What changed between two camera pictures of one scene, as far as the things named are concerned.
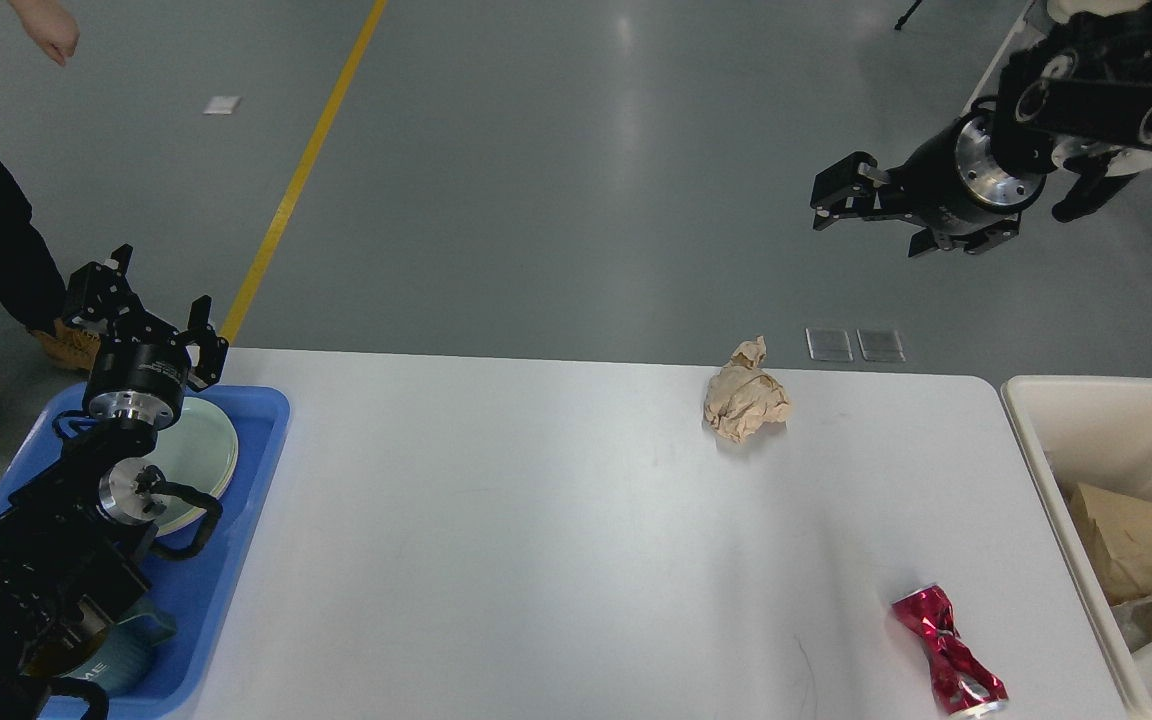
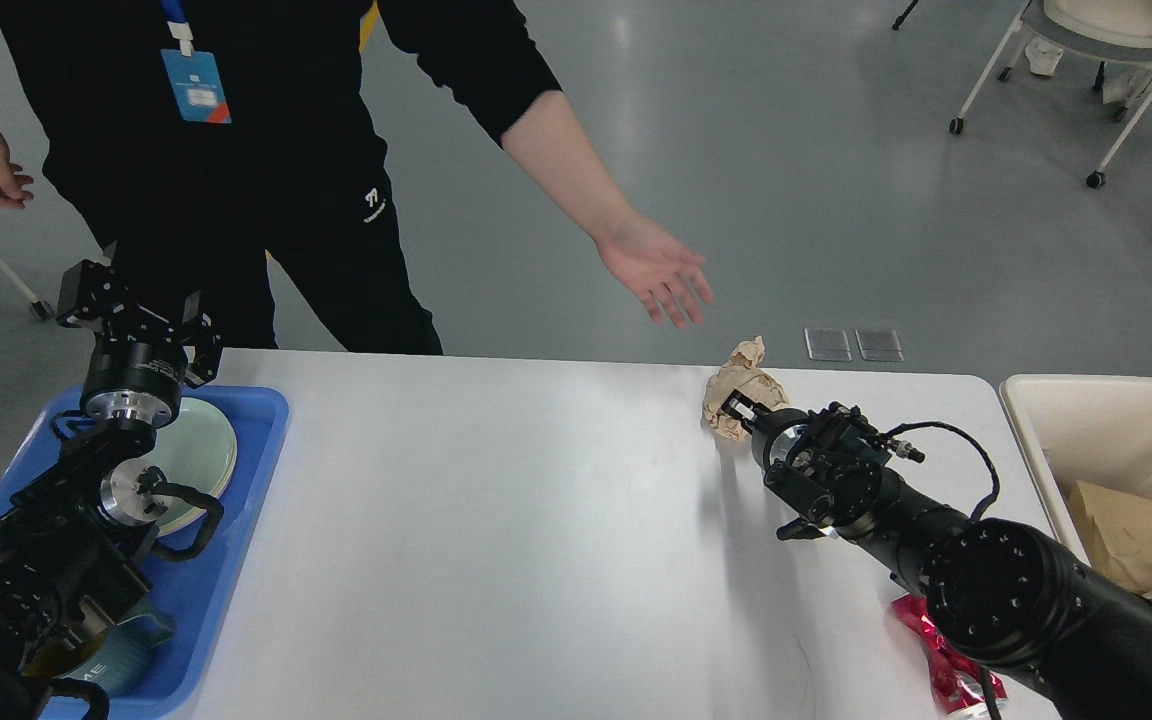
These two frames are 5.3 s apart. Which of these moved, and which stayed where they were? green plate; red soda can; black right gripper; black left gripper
Moved: black right gripper
Stayed: black left gripper; red soda can; green plate
